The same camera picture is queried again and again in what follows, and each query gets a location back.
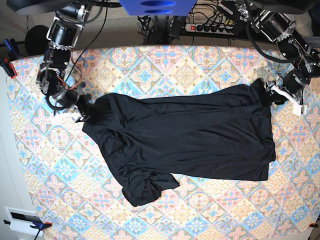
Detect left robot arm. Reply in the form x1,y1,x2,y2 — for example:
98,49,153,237
236,0,320,106

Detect blue orange clamp lower left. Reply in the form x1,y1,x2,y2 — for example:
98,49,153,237
3,219,52,240

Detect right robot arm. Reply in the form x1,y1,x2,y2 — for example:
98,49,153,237
6,0,94,122

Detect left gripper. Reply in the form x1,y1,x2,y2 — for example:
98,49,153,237
265,76,300,105

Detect white floor vent box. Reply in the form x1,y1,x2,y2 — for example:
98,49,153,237
4,206,41,239

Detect black round stool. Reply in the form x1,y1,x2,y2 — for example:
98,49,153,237
24,25,49,55

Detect orange clamp lower right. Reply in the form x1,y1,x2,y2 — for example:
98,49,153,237
308,223,319,228

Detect blue orange clamp upper left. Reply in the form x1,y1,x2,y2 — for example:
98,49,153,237
0,38,20,79

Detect white power strip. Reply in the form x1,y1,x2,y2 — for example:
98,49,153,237
184,23,233,35

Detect black t-shirt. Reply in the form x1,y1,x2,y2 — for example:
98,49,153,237
82,79,276,207

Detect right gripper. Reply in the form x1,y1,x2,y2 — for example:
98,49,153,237
53,83,92,123

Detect patterned tablecloth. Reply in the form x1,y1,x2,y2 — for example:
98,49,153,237
1,45,320,240

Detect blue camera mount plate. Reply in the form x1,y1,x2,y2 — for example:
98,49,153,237
118,0,196,17

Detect blue orange clamp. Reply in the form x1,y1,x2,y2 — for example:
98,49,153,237
0,38,20,79
3,219,52,240

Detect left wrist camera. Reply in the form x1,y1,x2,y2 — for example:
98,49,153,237
292,103,308,116

